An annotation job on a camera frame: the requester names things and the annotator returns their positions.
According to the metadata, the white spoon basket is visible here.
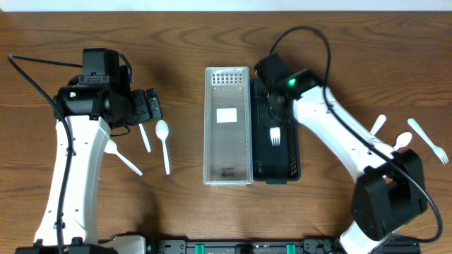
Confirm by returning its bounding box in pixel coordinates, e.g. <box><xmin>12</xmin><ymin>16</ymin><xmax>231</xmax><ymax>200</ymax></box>
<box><xmin>155</xmin><ymin>120</ymin><xmax>170</xmax><ymax>175</ymax></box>

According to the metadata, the white spoon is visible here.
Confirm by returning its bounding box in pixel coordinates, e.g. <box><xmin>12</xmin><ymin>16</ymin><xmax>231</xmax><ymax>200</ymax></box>
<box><xmin>105</xmin><ymin>139</ymin><xmax>143</xmax><ymax>176</ymax></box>
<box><xmin>393</xmin><ymin>131</ymin><xmax>412</xmax><ymax>150</ymax></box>
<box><xmin>138</xmin><ymin>123</ymin><xmax>152</xmax><ymax>152</ymax></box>

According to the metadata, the white fork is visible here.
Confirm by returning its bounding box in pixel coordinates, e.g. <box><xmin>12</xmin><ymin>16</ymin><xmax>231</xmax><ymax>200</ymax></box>
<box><xmin>407</xmin><ymin>118</ymin><xmax>449</xmax><ymax>164</ymax></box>
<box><xmin>269</xmin><ymin>127</ymin><xmax>281</xmax><ymax>146</ymax></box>
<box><xmin>370</xmin><ymin>114</ymin><xmax>387</xmax><ymax>135</ymax></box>

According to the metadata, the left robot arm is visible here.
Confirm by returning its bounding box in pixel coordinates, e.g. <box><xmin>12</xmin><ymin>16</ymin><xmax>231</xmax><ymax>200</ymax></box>
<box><xmin>16</xmin><ymin>48</ymin><xmax>163</xmax><ymax>253</ymax></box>

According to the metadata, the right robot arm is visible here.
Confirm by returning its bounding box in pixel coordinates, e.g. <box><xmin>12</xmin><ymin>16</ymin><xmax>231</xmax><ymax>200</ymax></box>
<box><xmin>254</xmin><ymin>54</ymin><xmax>431</xmax><ymax>253</ymax></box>

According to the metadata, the white label sticker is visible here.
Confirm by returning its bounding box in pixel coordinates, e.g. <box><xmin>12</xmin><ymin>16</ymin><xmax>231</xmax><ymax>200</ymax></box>
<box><xmin>216</xmin><ymin>108</ymin><xmax>237</xmax><ymax>123</ymax></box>

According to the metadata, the clear plastic basket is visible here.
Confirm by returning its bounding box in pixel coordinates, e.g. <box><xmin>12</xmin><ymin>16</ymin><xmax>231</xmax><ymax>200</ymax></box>
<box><xmin>203</xmin><ymin>66</ymin><xmax>253</xmax><ymax>186</ymax></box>

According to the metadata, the black plastic basket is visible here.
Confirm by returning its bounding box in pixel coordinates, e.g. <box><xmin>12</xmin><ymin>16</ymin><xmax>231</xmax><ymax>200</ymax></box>
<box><xmin>250</xmin><ymin>79</ymin><xmax>301</xmax><ymax>184</ymax></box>

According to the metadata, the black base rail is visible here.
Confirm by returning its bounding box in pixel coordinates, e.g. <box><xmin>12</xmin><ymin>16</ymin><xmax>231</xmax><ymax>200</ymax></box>
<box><xmin>141</xmin><ymin>236</ymin><xmax>422</xmax><ymax>254</ymax></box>

